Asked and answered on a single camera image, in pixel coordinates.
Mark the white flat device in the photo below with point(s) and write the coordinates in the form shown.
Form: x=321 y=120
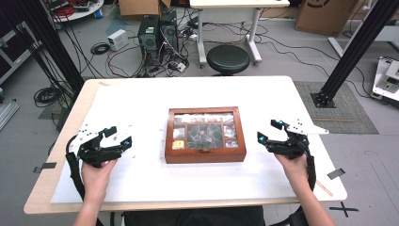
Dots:
x=387 y=78

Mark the silver aluminium profile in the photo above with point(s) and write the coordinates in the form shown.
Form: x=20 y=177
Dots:
x=7 y=114

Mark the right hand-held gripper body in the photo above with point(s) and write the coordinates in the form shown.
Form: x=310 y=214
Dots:
x=291 y=146

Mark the black round stool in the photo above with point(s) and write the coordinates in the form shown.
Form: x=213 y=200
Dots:
x=228 y=59

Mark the person's left hand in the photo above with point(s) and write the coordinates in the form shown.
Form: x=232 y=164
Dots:
x=97 y=180

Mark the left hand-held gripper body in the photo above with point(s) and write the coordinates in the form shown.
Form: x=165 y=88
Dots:
x=94 y=150

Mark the grey floor mat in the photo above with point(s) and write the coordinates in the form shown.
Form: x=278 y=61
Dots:
x=351 y=106

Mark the small white box device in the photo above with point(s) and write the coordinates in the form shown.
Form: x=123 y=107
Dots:
x=118 y=39

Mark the yellow sachet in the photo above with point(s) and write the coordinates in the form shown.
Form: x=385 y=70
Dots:
x=178 y=144

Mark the person's right hand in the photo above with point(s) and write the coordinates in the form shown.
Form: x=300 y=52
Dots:
x=295 y=171

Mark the large cardboard box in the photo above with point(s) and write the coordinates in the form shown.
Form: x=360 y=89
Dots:
x=326 y=17

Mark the black tape piece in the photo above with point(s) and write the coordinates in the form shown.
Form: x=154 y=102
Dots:
x=336 y=173
x=46 y=166

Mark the wooden box with glass lid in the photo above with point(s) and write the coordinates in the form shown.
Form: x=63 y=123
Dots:
x=205 y=157

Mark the white power adapter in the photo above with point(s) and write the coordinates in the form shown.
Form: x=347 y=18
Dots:
x=181 y=67

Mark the black computer tower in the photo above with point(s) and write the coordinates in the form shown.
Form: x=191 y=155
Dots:
x=169 y=31
x=149 y=40

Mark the white round table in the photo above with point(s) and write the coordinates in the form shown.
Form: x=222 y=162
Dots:
x=84 y=12

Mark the pile of dark packets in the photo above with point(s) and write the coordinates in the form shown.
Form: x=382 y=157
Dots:
x=205 y=135

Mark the person's dark clothing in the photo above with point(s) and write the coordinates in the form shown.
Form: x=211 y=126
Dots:
x=194 y=217

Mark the small cardboard box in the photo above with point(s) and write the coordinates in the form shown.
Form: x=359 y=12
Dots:
x=141 y=7

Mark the white desk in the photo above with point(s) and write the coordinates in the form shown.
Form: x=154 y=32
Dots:
x=238 y=3

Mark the black tape cross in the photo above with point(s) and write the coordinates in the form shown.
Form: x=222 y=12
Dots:
x=344 y=209

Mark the black metal frame post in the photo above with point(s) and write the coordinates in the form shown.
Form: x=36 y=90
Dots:
x=354 y=47
x=53 y=40

